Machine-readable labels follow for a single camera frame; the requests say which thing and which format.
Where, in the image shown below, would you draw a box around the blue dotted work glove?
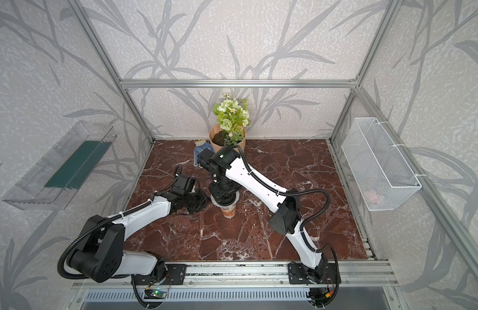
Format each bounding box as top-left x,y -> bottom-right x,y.
194,139 -> 214,167

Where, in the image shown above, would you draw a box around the printed paper milk tea cup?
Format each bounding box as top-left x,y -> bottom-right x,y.
219,204 -> 236,219

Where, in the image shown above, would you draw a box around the clear acrylic wall shelf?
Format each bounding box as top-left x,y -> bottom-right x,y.
2,121 -> 117,211

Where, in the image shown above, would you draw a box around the green white artificial flowers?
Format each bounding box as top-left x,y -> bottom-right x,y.
213,92 -> 250,146

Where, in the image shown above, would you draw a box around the green mat in shelf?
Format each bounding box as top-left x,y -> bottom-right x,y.
45,141 -> 112,189

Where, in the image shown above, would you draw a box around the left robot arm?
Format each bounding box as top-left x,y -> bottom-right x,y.
57,190 -> 210,283

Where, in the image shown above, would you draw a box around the pink item in basket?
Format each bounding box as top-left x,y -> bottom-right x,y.
364,190 -> 384,205

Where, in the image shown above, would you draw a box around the green circuit board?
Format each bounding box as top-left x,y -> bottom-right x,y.
145,288 -> 168,300

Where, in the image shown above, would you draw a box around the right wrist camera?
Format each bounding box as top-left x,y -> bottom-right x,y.
197,149 -> 215,170

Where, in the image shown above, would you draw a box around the beige ribbed flower pot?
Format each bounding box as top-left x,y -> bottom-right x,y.
208,125 -> 247,152

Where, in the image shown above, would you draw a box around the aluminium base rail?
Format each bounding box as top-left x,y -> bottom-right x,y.
70,260 -> 399,289

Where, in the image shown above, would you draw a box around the white wire mesh basket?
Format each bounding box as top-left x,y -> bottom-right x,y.
342,118 -> 422,211

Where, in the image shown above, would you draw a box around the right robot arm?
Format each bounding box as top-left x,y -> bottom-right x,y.
197,147 -> 331,275

